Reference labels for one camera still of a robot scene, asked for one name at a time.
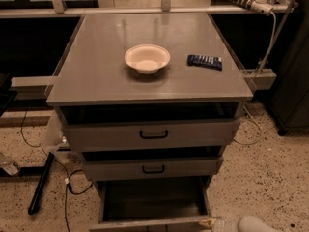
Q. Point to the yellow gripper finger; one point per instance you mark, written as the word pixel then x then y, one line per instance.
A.
pixel 207 222

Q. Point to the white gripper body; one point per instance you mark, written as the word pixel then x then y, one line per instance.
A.
pixel 226 224

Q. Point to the grey bottom drawer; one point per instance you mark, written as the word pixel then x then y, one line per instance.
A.
pixel 153 205

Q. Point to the grey drawer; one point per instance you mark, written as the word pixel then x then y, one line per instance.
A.
pixel 132 169
pixel 153 205
pixel 125 136

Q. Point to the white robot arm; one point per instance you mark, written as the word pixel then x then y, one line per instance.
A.
pixel 245 224

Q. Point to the grey middle drawer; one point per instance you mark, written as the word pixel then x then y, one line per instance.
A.
pixel 132 169

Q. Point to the grey top drawer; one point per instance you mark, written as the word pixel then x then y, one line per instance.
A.
pixel 125 136

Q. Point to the grey drawer cabinet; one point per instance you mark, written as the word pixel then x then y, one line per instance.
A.
pixel 95 85

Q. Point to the dark cabinet right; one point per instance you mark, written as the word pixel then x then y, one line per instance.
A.
pixel 289 95

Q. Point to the white paper bowl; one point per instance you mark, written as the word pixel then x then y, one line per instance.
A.
pixel 147 58

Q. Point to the black floor bar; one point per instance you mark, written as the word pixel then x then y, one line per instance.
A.
pixel 34 205

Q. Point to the black middle drawer handle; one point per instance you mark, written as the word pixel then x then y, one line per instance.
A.
pixel 153 170

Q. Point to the black drawer handle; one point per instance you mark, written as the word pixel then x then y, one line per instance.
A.
pixel 153 135
pixel 153 170

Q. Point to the black top drawer handle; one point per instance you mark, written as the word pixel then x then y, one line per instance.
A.
pixel 153 135

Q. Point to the grey metal rail frame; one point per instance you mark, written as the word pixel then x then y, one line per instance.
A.
pixel 35 34

